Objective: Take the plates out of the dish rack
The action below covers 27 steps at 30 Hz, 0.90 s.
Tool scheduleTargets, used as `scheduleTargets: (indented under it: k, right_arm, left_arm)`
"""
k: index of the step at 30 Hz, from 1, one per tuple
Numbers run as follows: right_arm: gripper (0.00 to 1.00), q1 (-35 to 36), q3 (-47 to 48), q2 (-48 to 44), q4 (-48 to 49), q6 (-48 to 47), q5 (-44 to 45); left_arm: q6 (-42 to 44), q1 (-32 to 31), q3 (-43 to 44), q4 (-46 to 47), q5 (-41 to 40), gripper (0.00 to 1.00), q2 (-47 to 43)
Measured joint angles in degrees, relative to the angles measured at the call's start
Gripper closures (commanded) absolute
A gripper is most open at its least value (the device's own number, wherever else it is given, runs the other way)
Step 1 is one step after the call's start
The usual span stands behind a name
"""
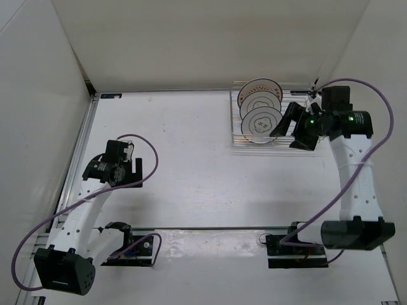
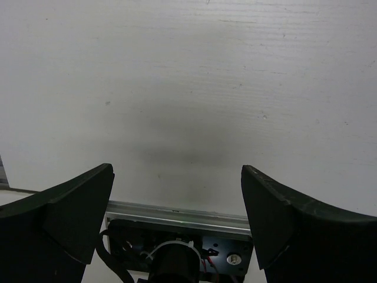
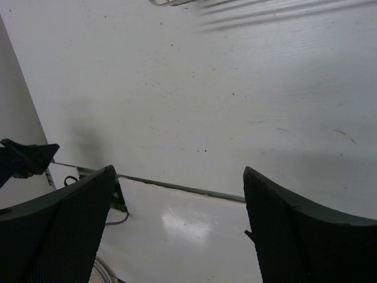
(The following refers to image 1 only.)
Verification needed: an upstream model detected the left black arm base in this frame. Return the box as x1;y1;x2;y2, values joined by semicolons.
97;222;162;268

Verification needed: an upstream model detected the metal wire dish rack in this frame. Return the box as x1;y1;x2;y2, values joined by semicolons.
230;78;321;151

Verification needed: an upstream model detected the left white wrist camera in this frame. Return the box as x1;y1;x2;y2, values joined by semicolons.
123;140;134;162

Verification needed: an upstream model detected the white green-rimmed plate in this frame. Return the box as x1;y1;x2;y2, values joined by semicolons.
240;91;281;118
241;107;282;144

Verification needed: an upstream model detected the purple cable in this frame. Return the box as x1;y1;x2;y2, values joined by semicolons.
279;78;395;265
11;133;163;292

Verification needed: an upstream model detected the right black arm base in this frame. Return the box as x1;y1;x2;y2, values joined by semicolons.
258;222;329;269

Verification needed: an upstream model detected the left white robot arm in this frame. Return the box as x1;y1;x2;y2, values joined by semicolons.
34;140;142;295

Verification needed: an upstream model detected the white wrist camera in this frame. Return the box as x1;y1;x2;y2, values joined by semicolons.
123;140;134;162
307;94;324;116

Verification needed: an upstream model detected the orange sunburst pattern plate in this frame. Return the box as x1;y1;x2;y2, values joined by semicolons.
237;78;283;107

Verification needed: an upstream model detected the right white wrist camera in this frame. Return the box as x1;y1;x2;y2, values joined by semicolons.
307;94;324;116

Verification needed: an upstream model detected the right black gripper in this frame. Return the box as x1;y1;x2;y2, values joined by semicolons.
269;102;328;151

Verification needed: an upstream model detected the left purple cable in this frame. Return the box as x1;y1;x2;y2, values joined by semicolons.
11;133;163;292

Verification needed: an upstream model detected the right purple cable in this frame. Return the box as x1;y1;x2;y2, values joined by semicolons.
279;78;395;265

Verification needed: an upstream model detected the blue table label sticker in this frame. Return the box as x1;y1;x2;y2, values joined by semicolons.
100;93;122;99

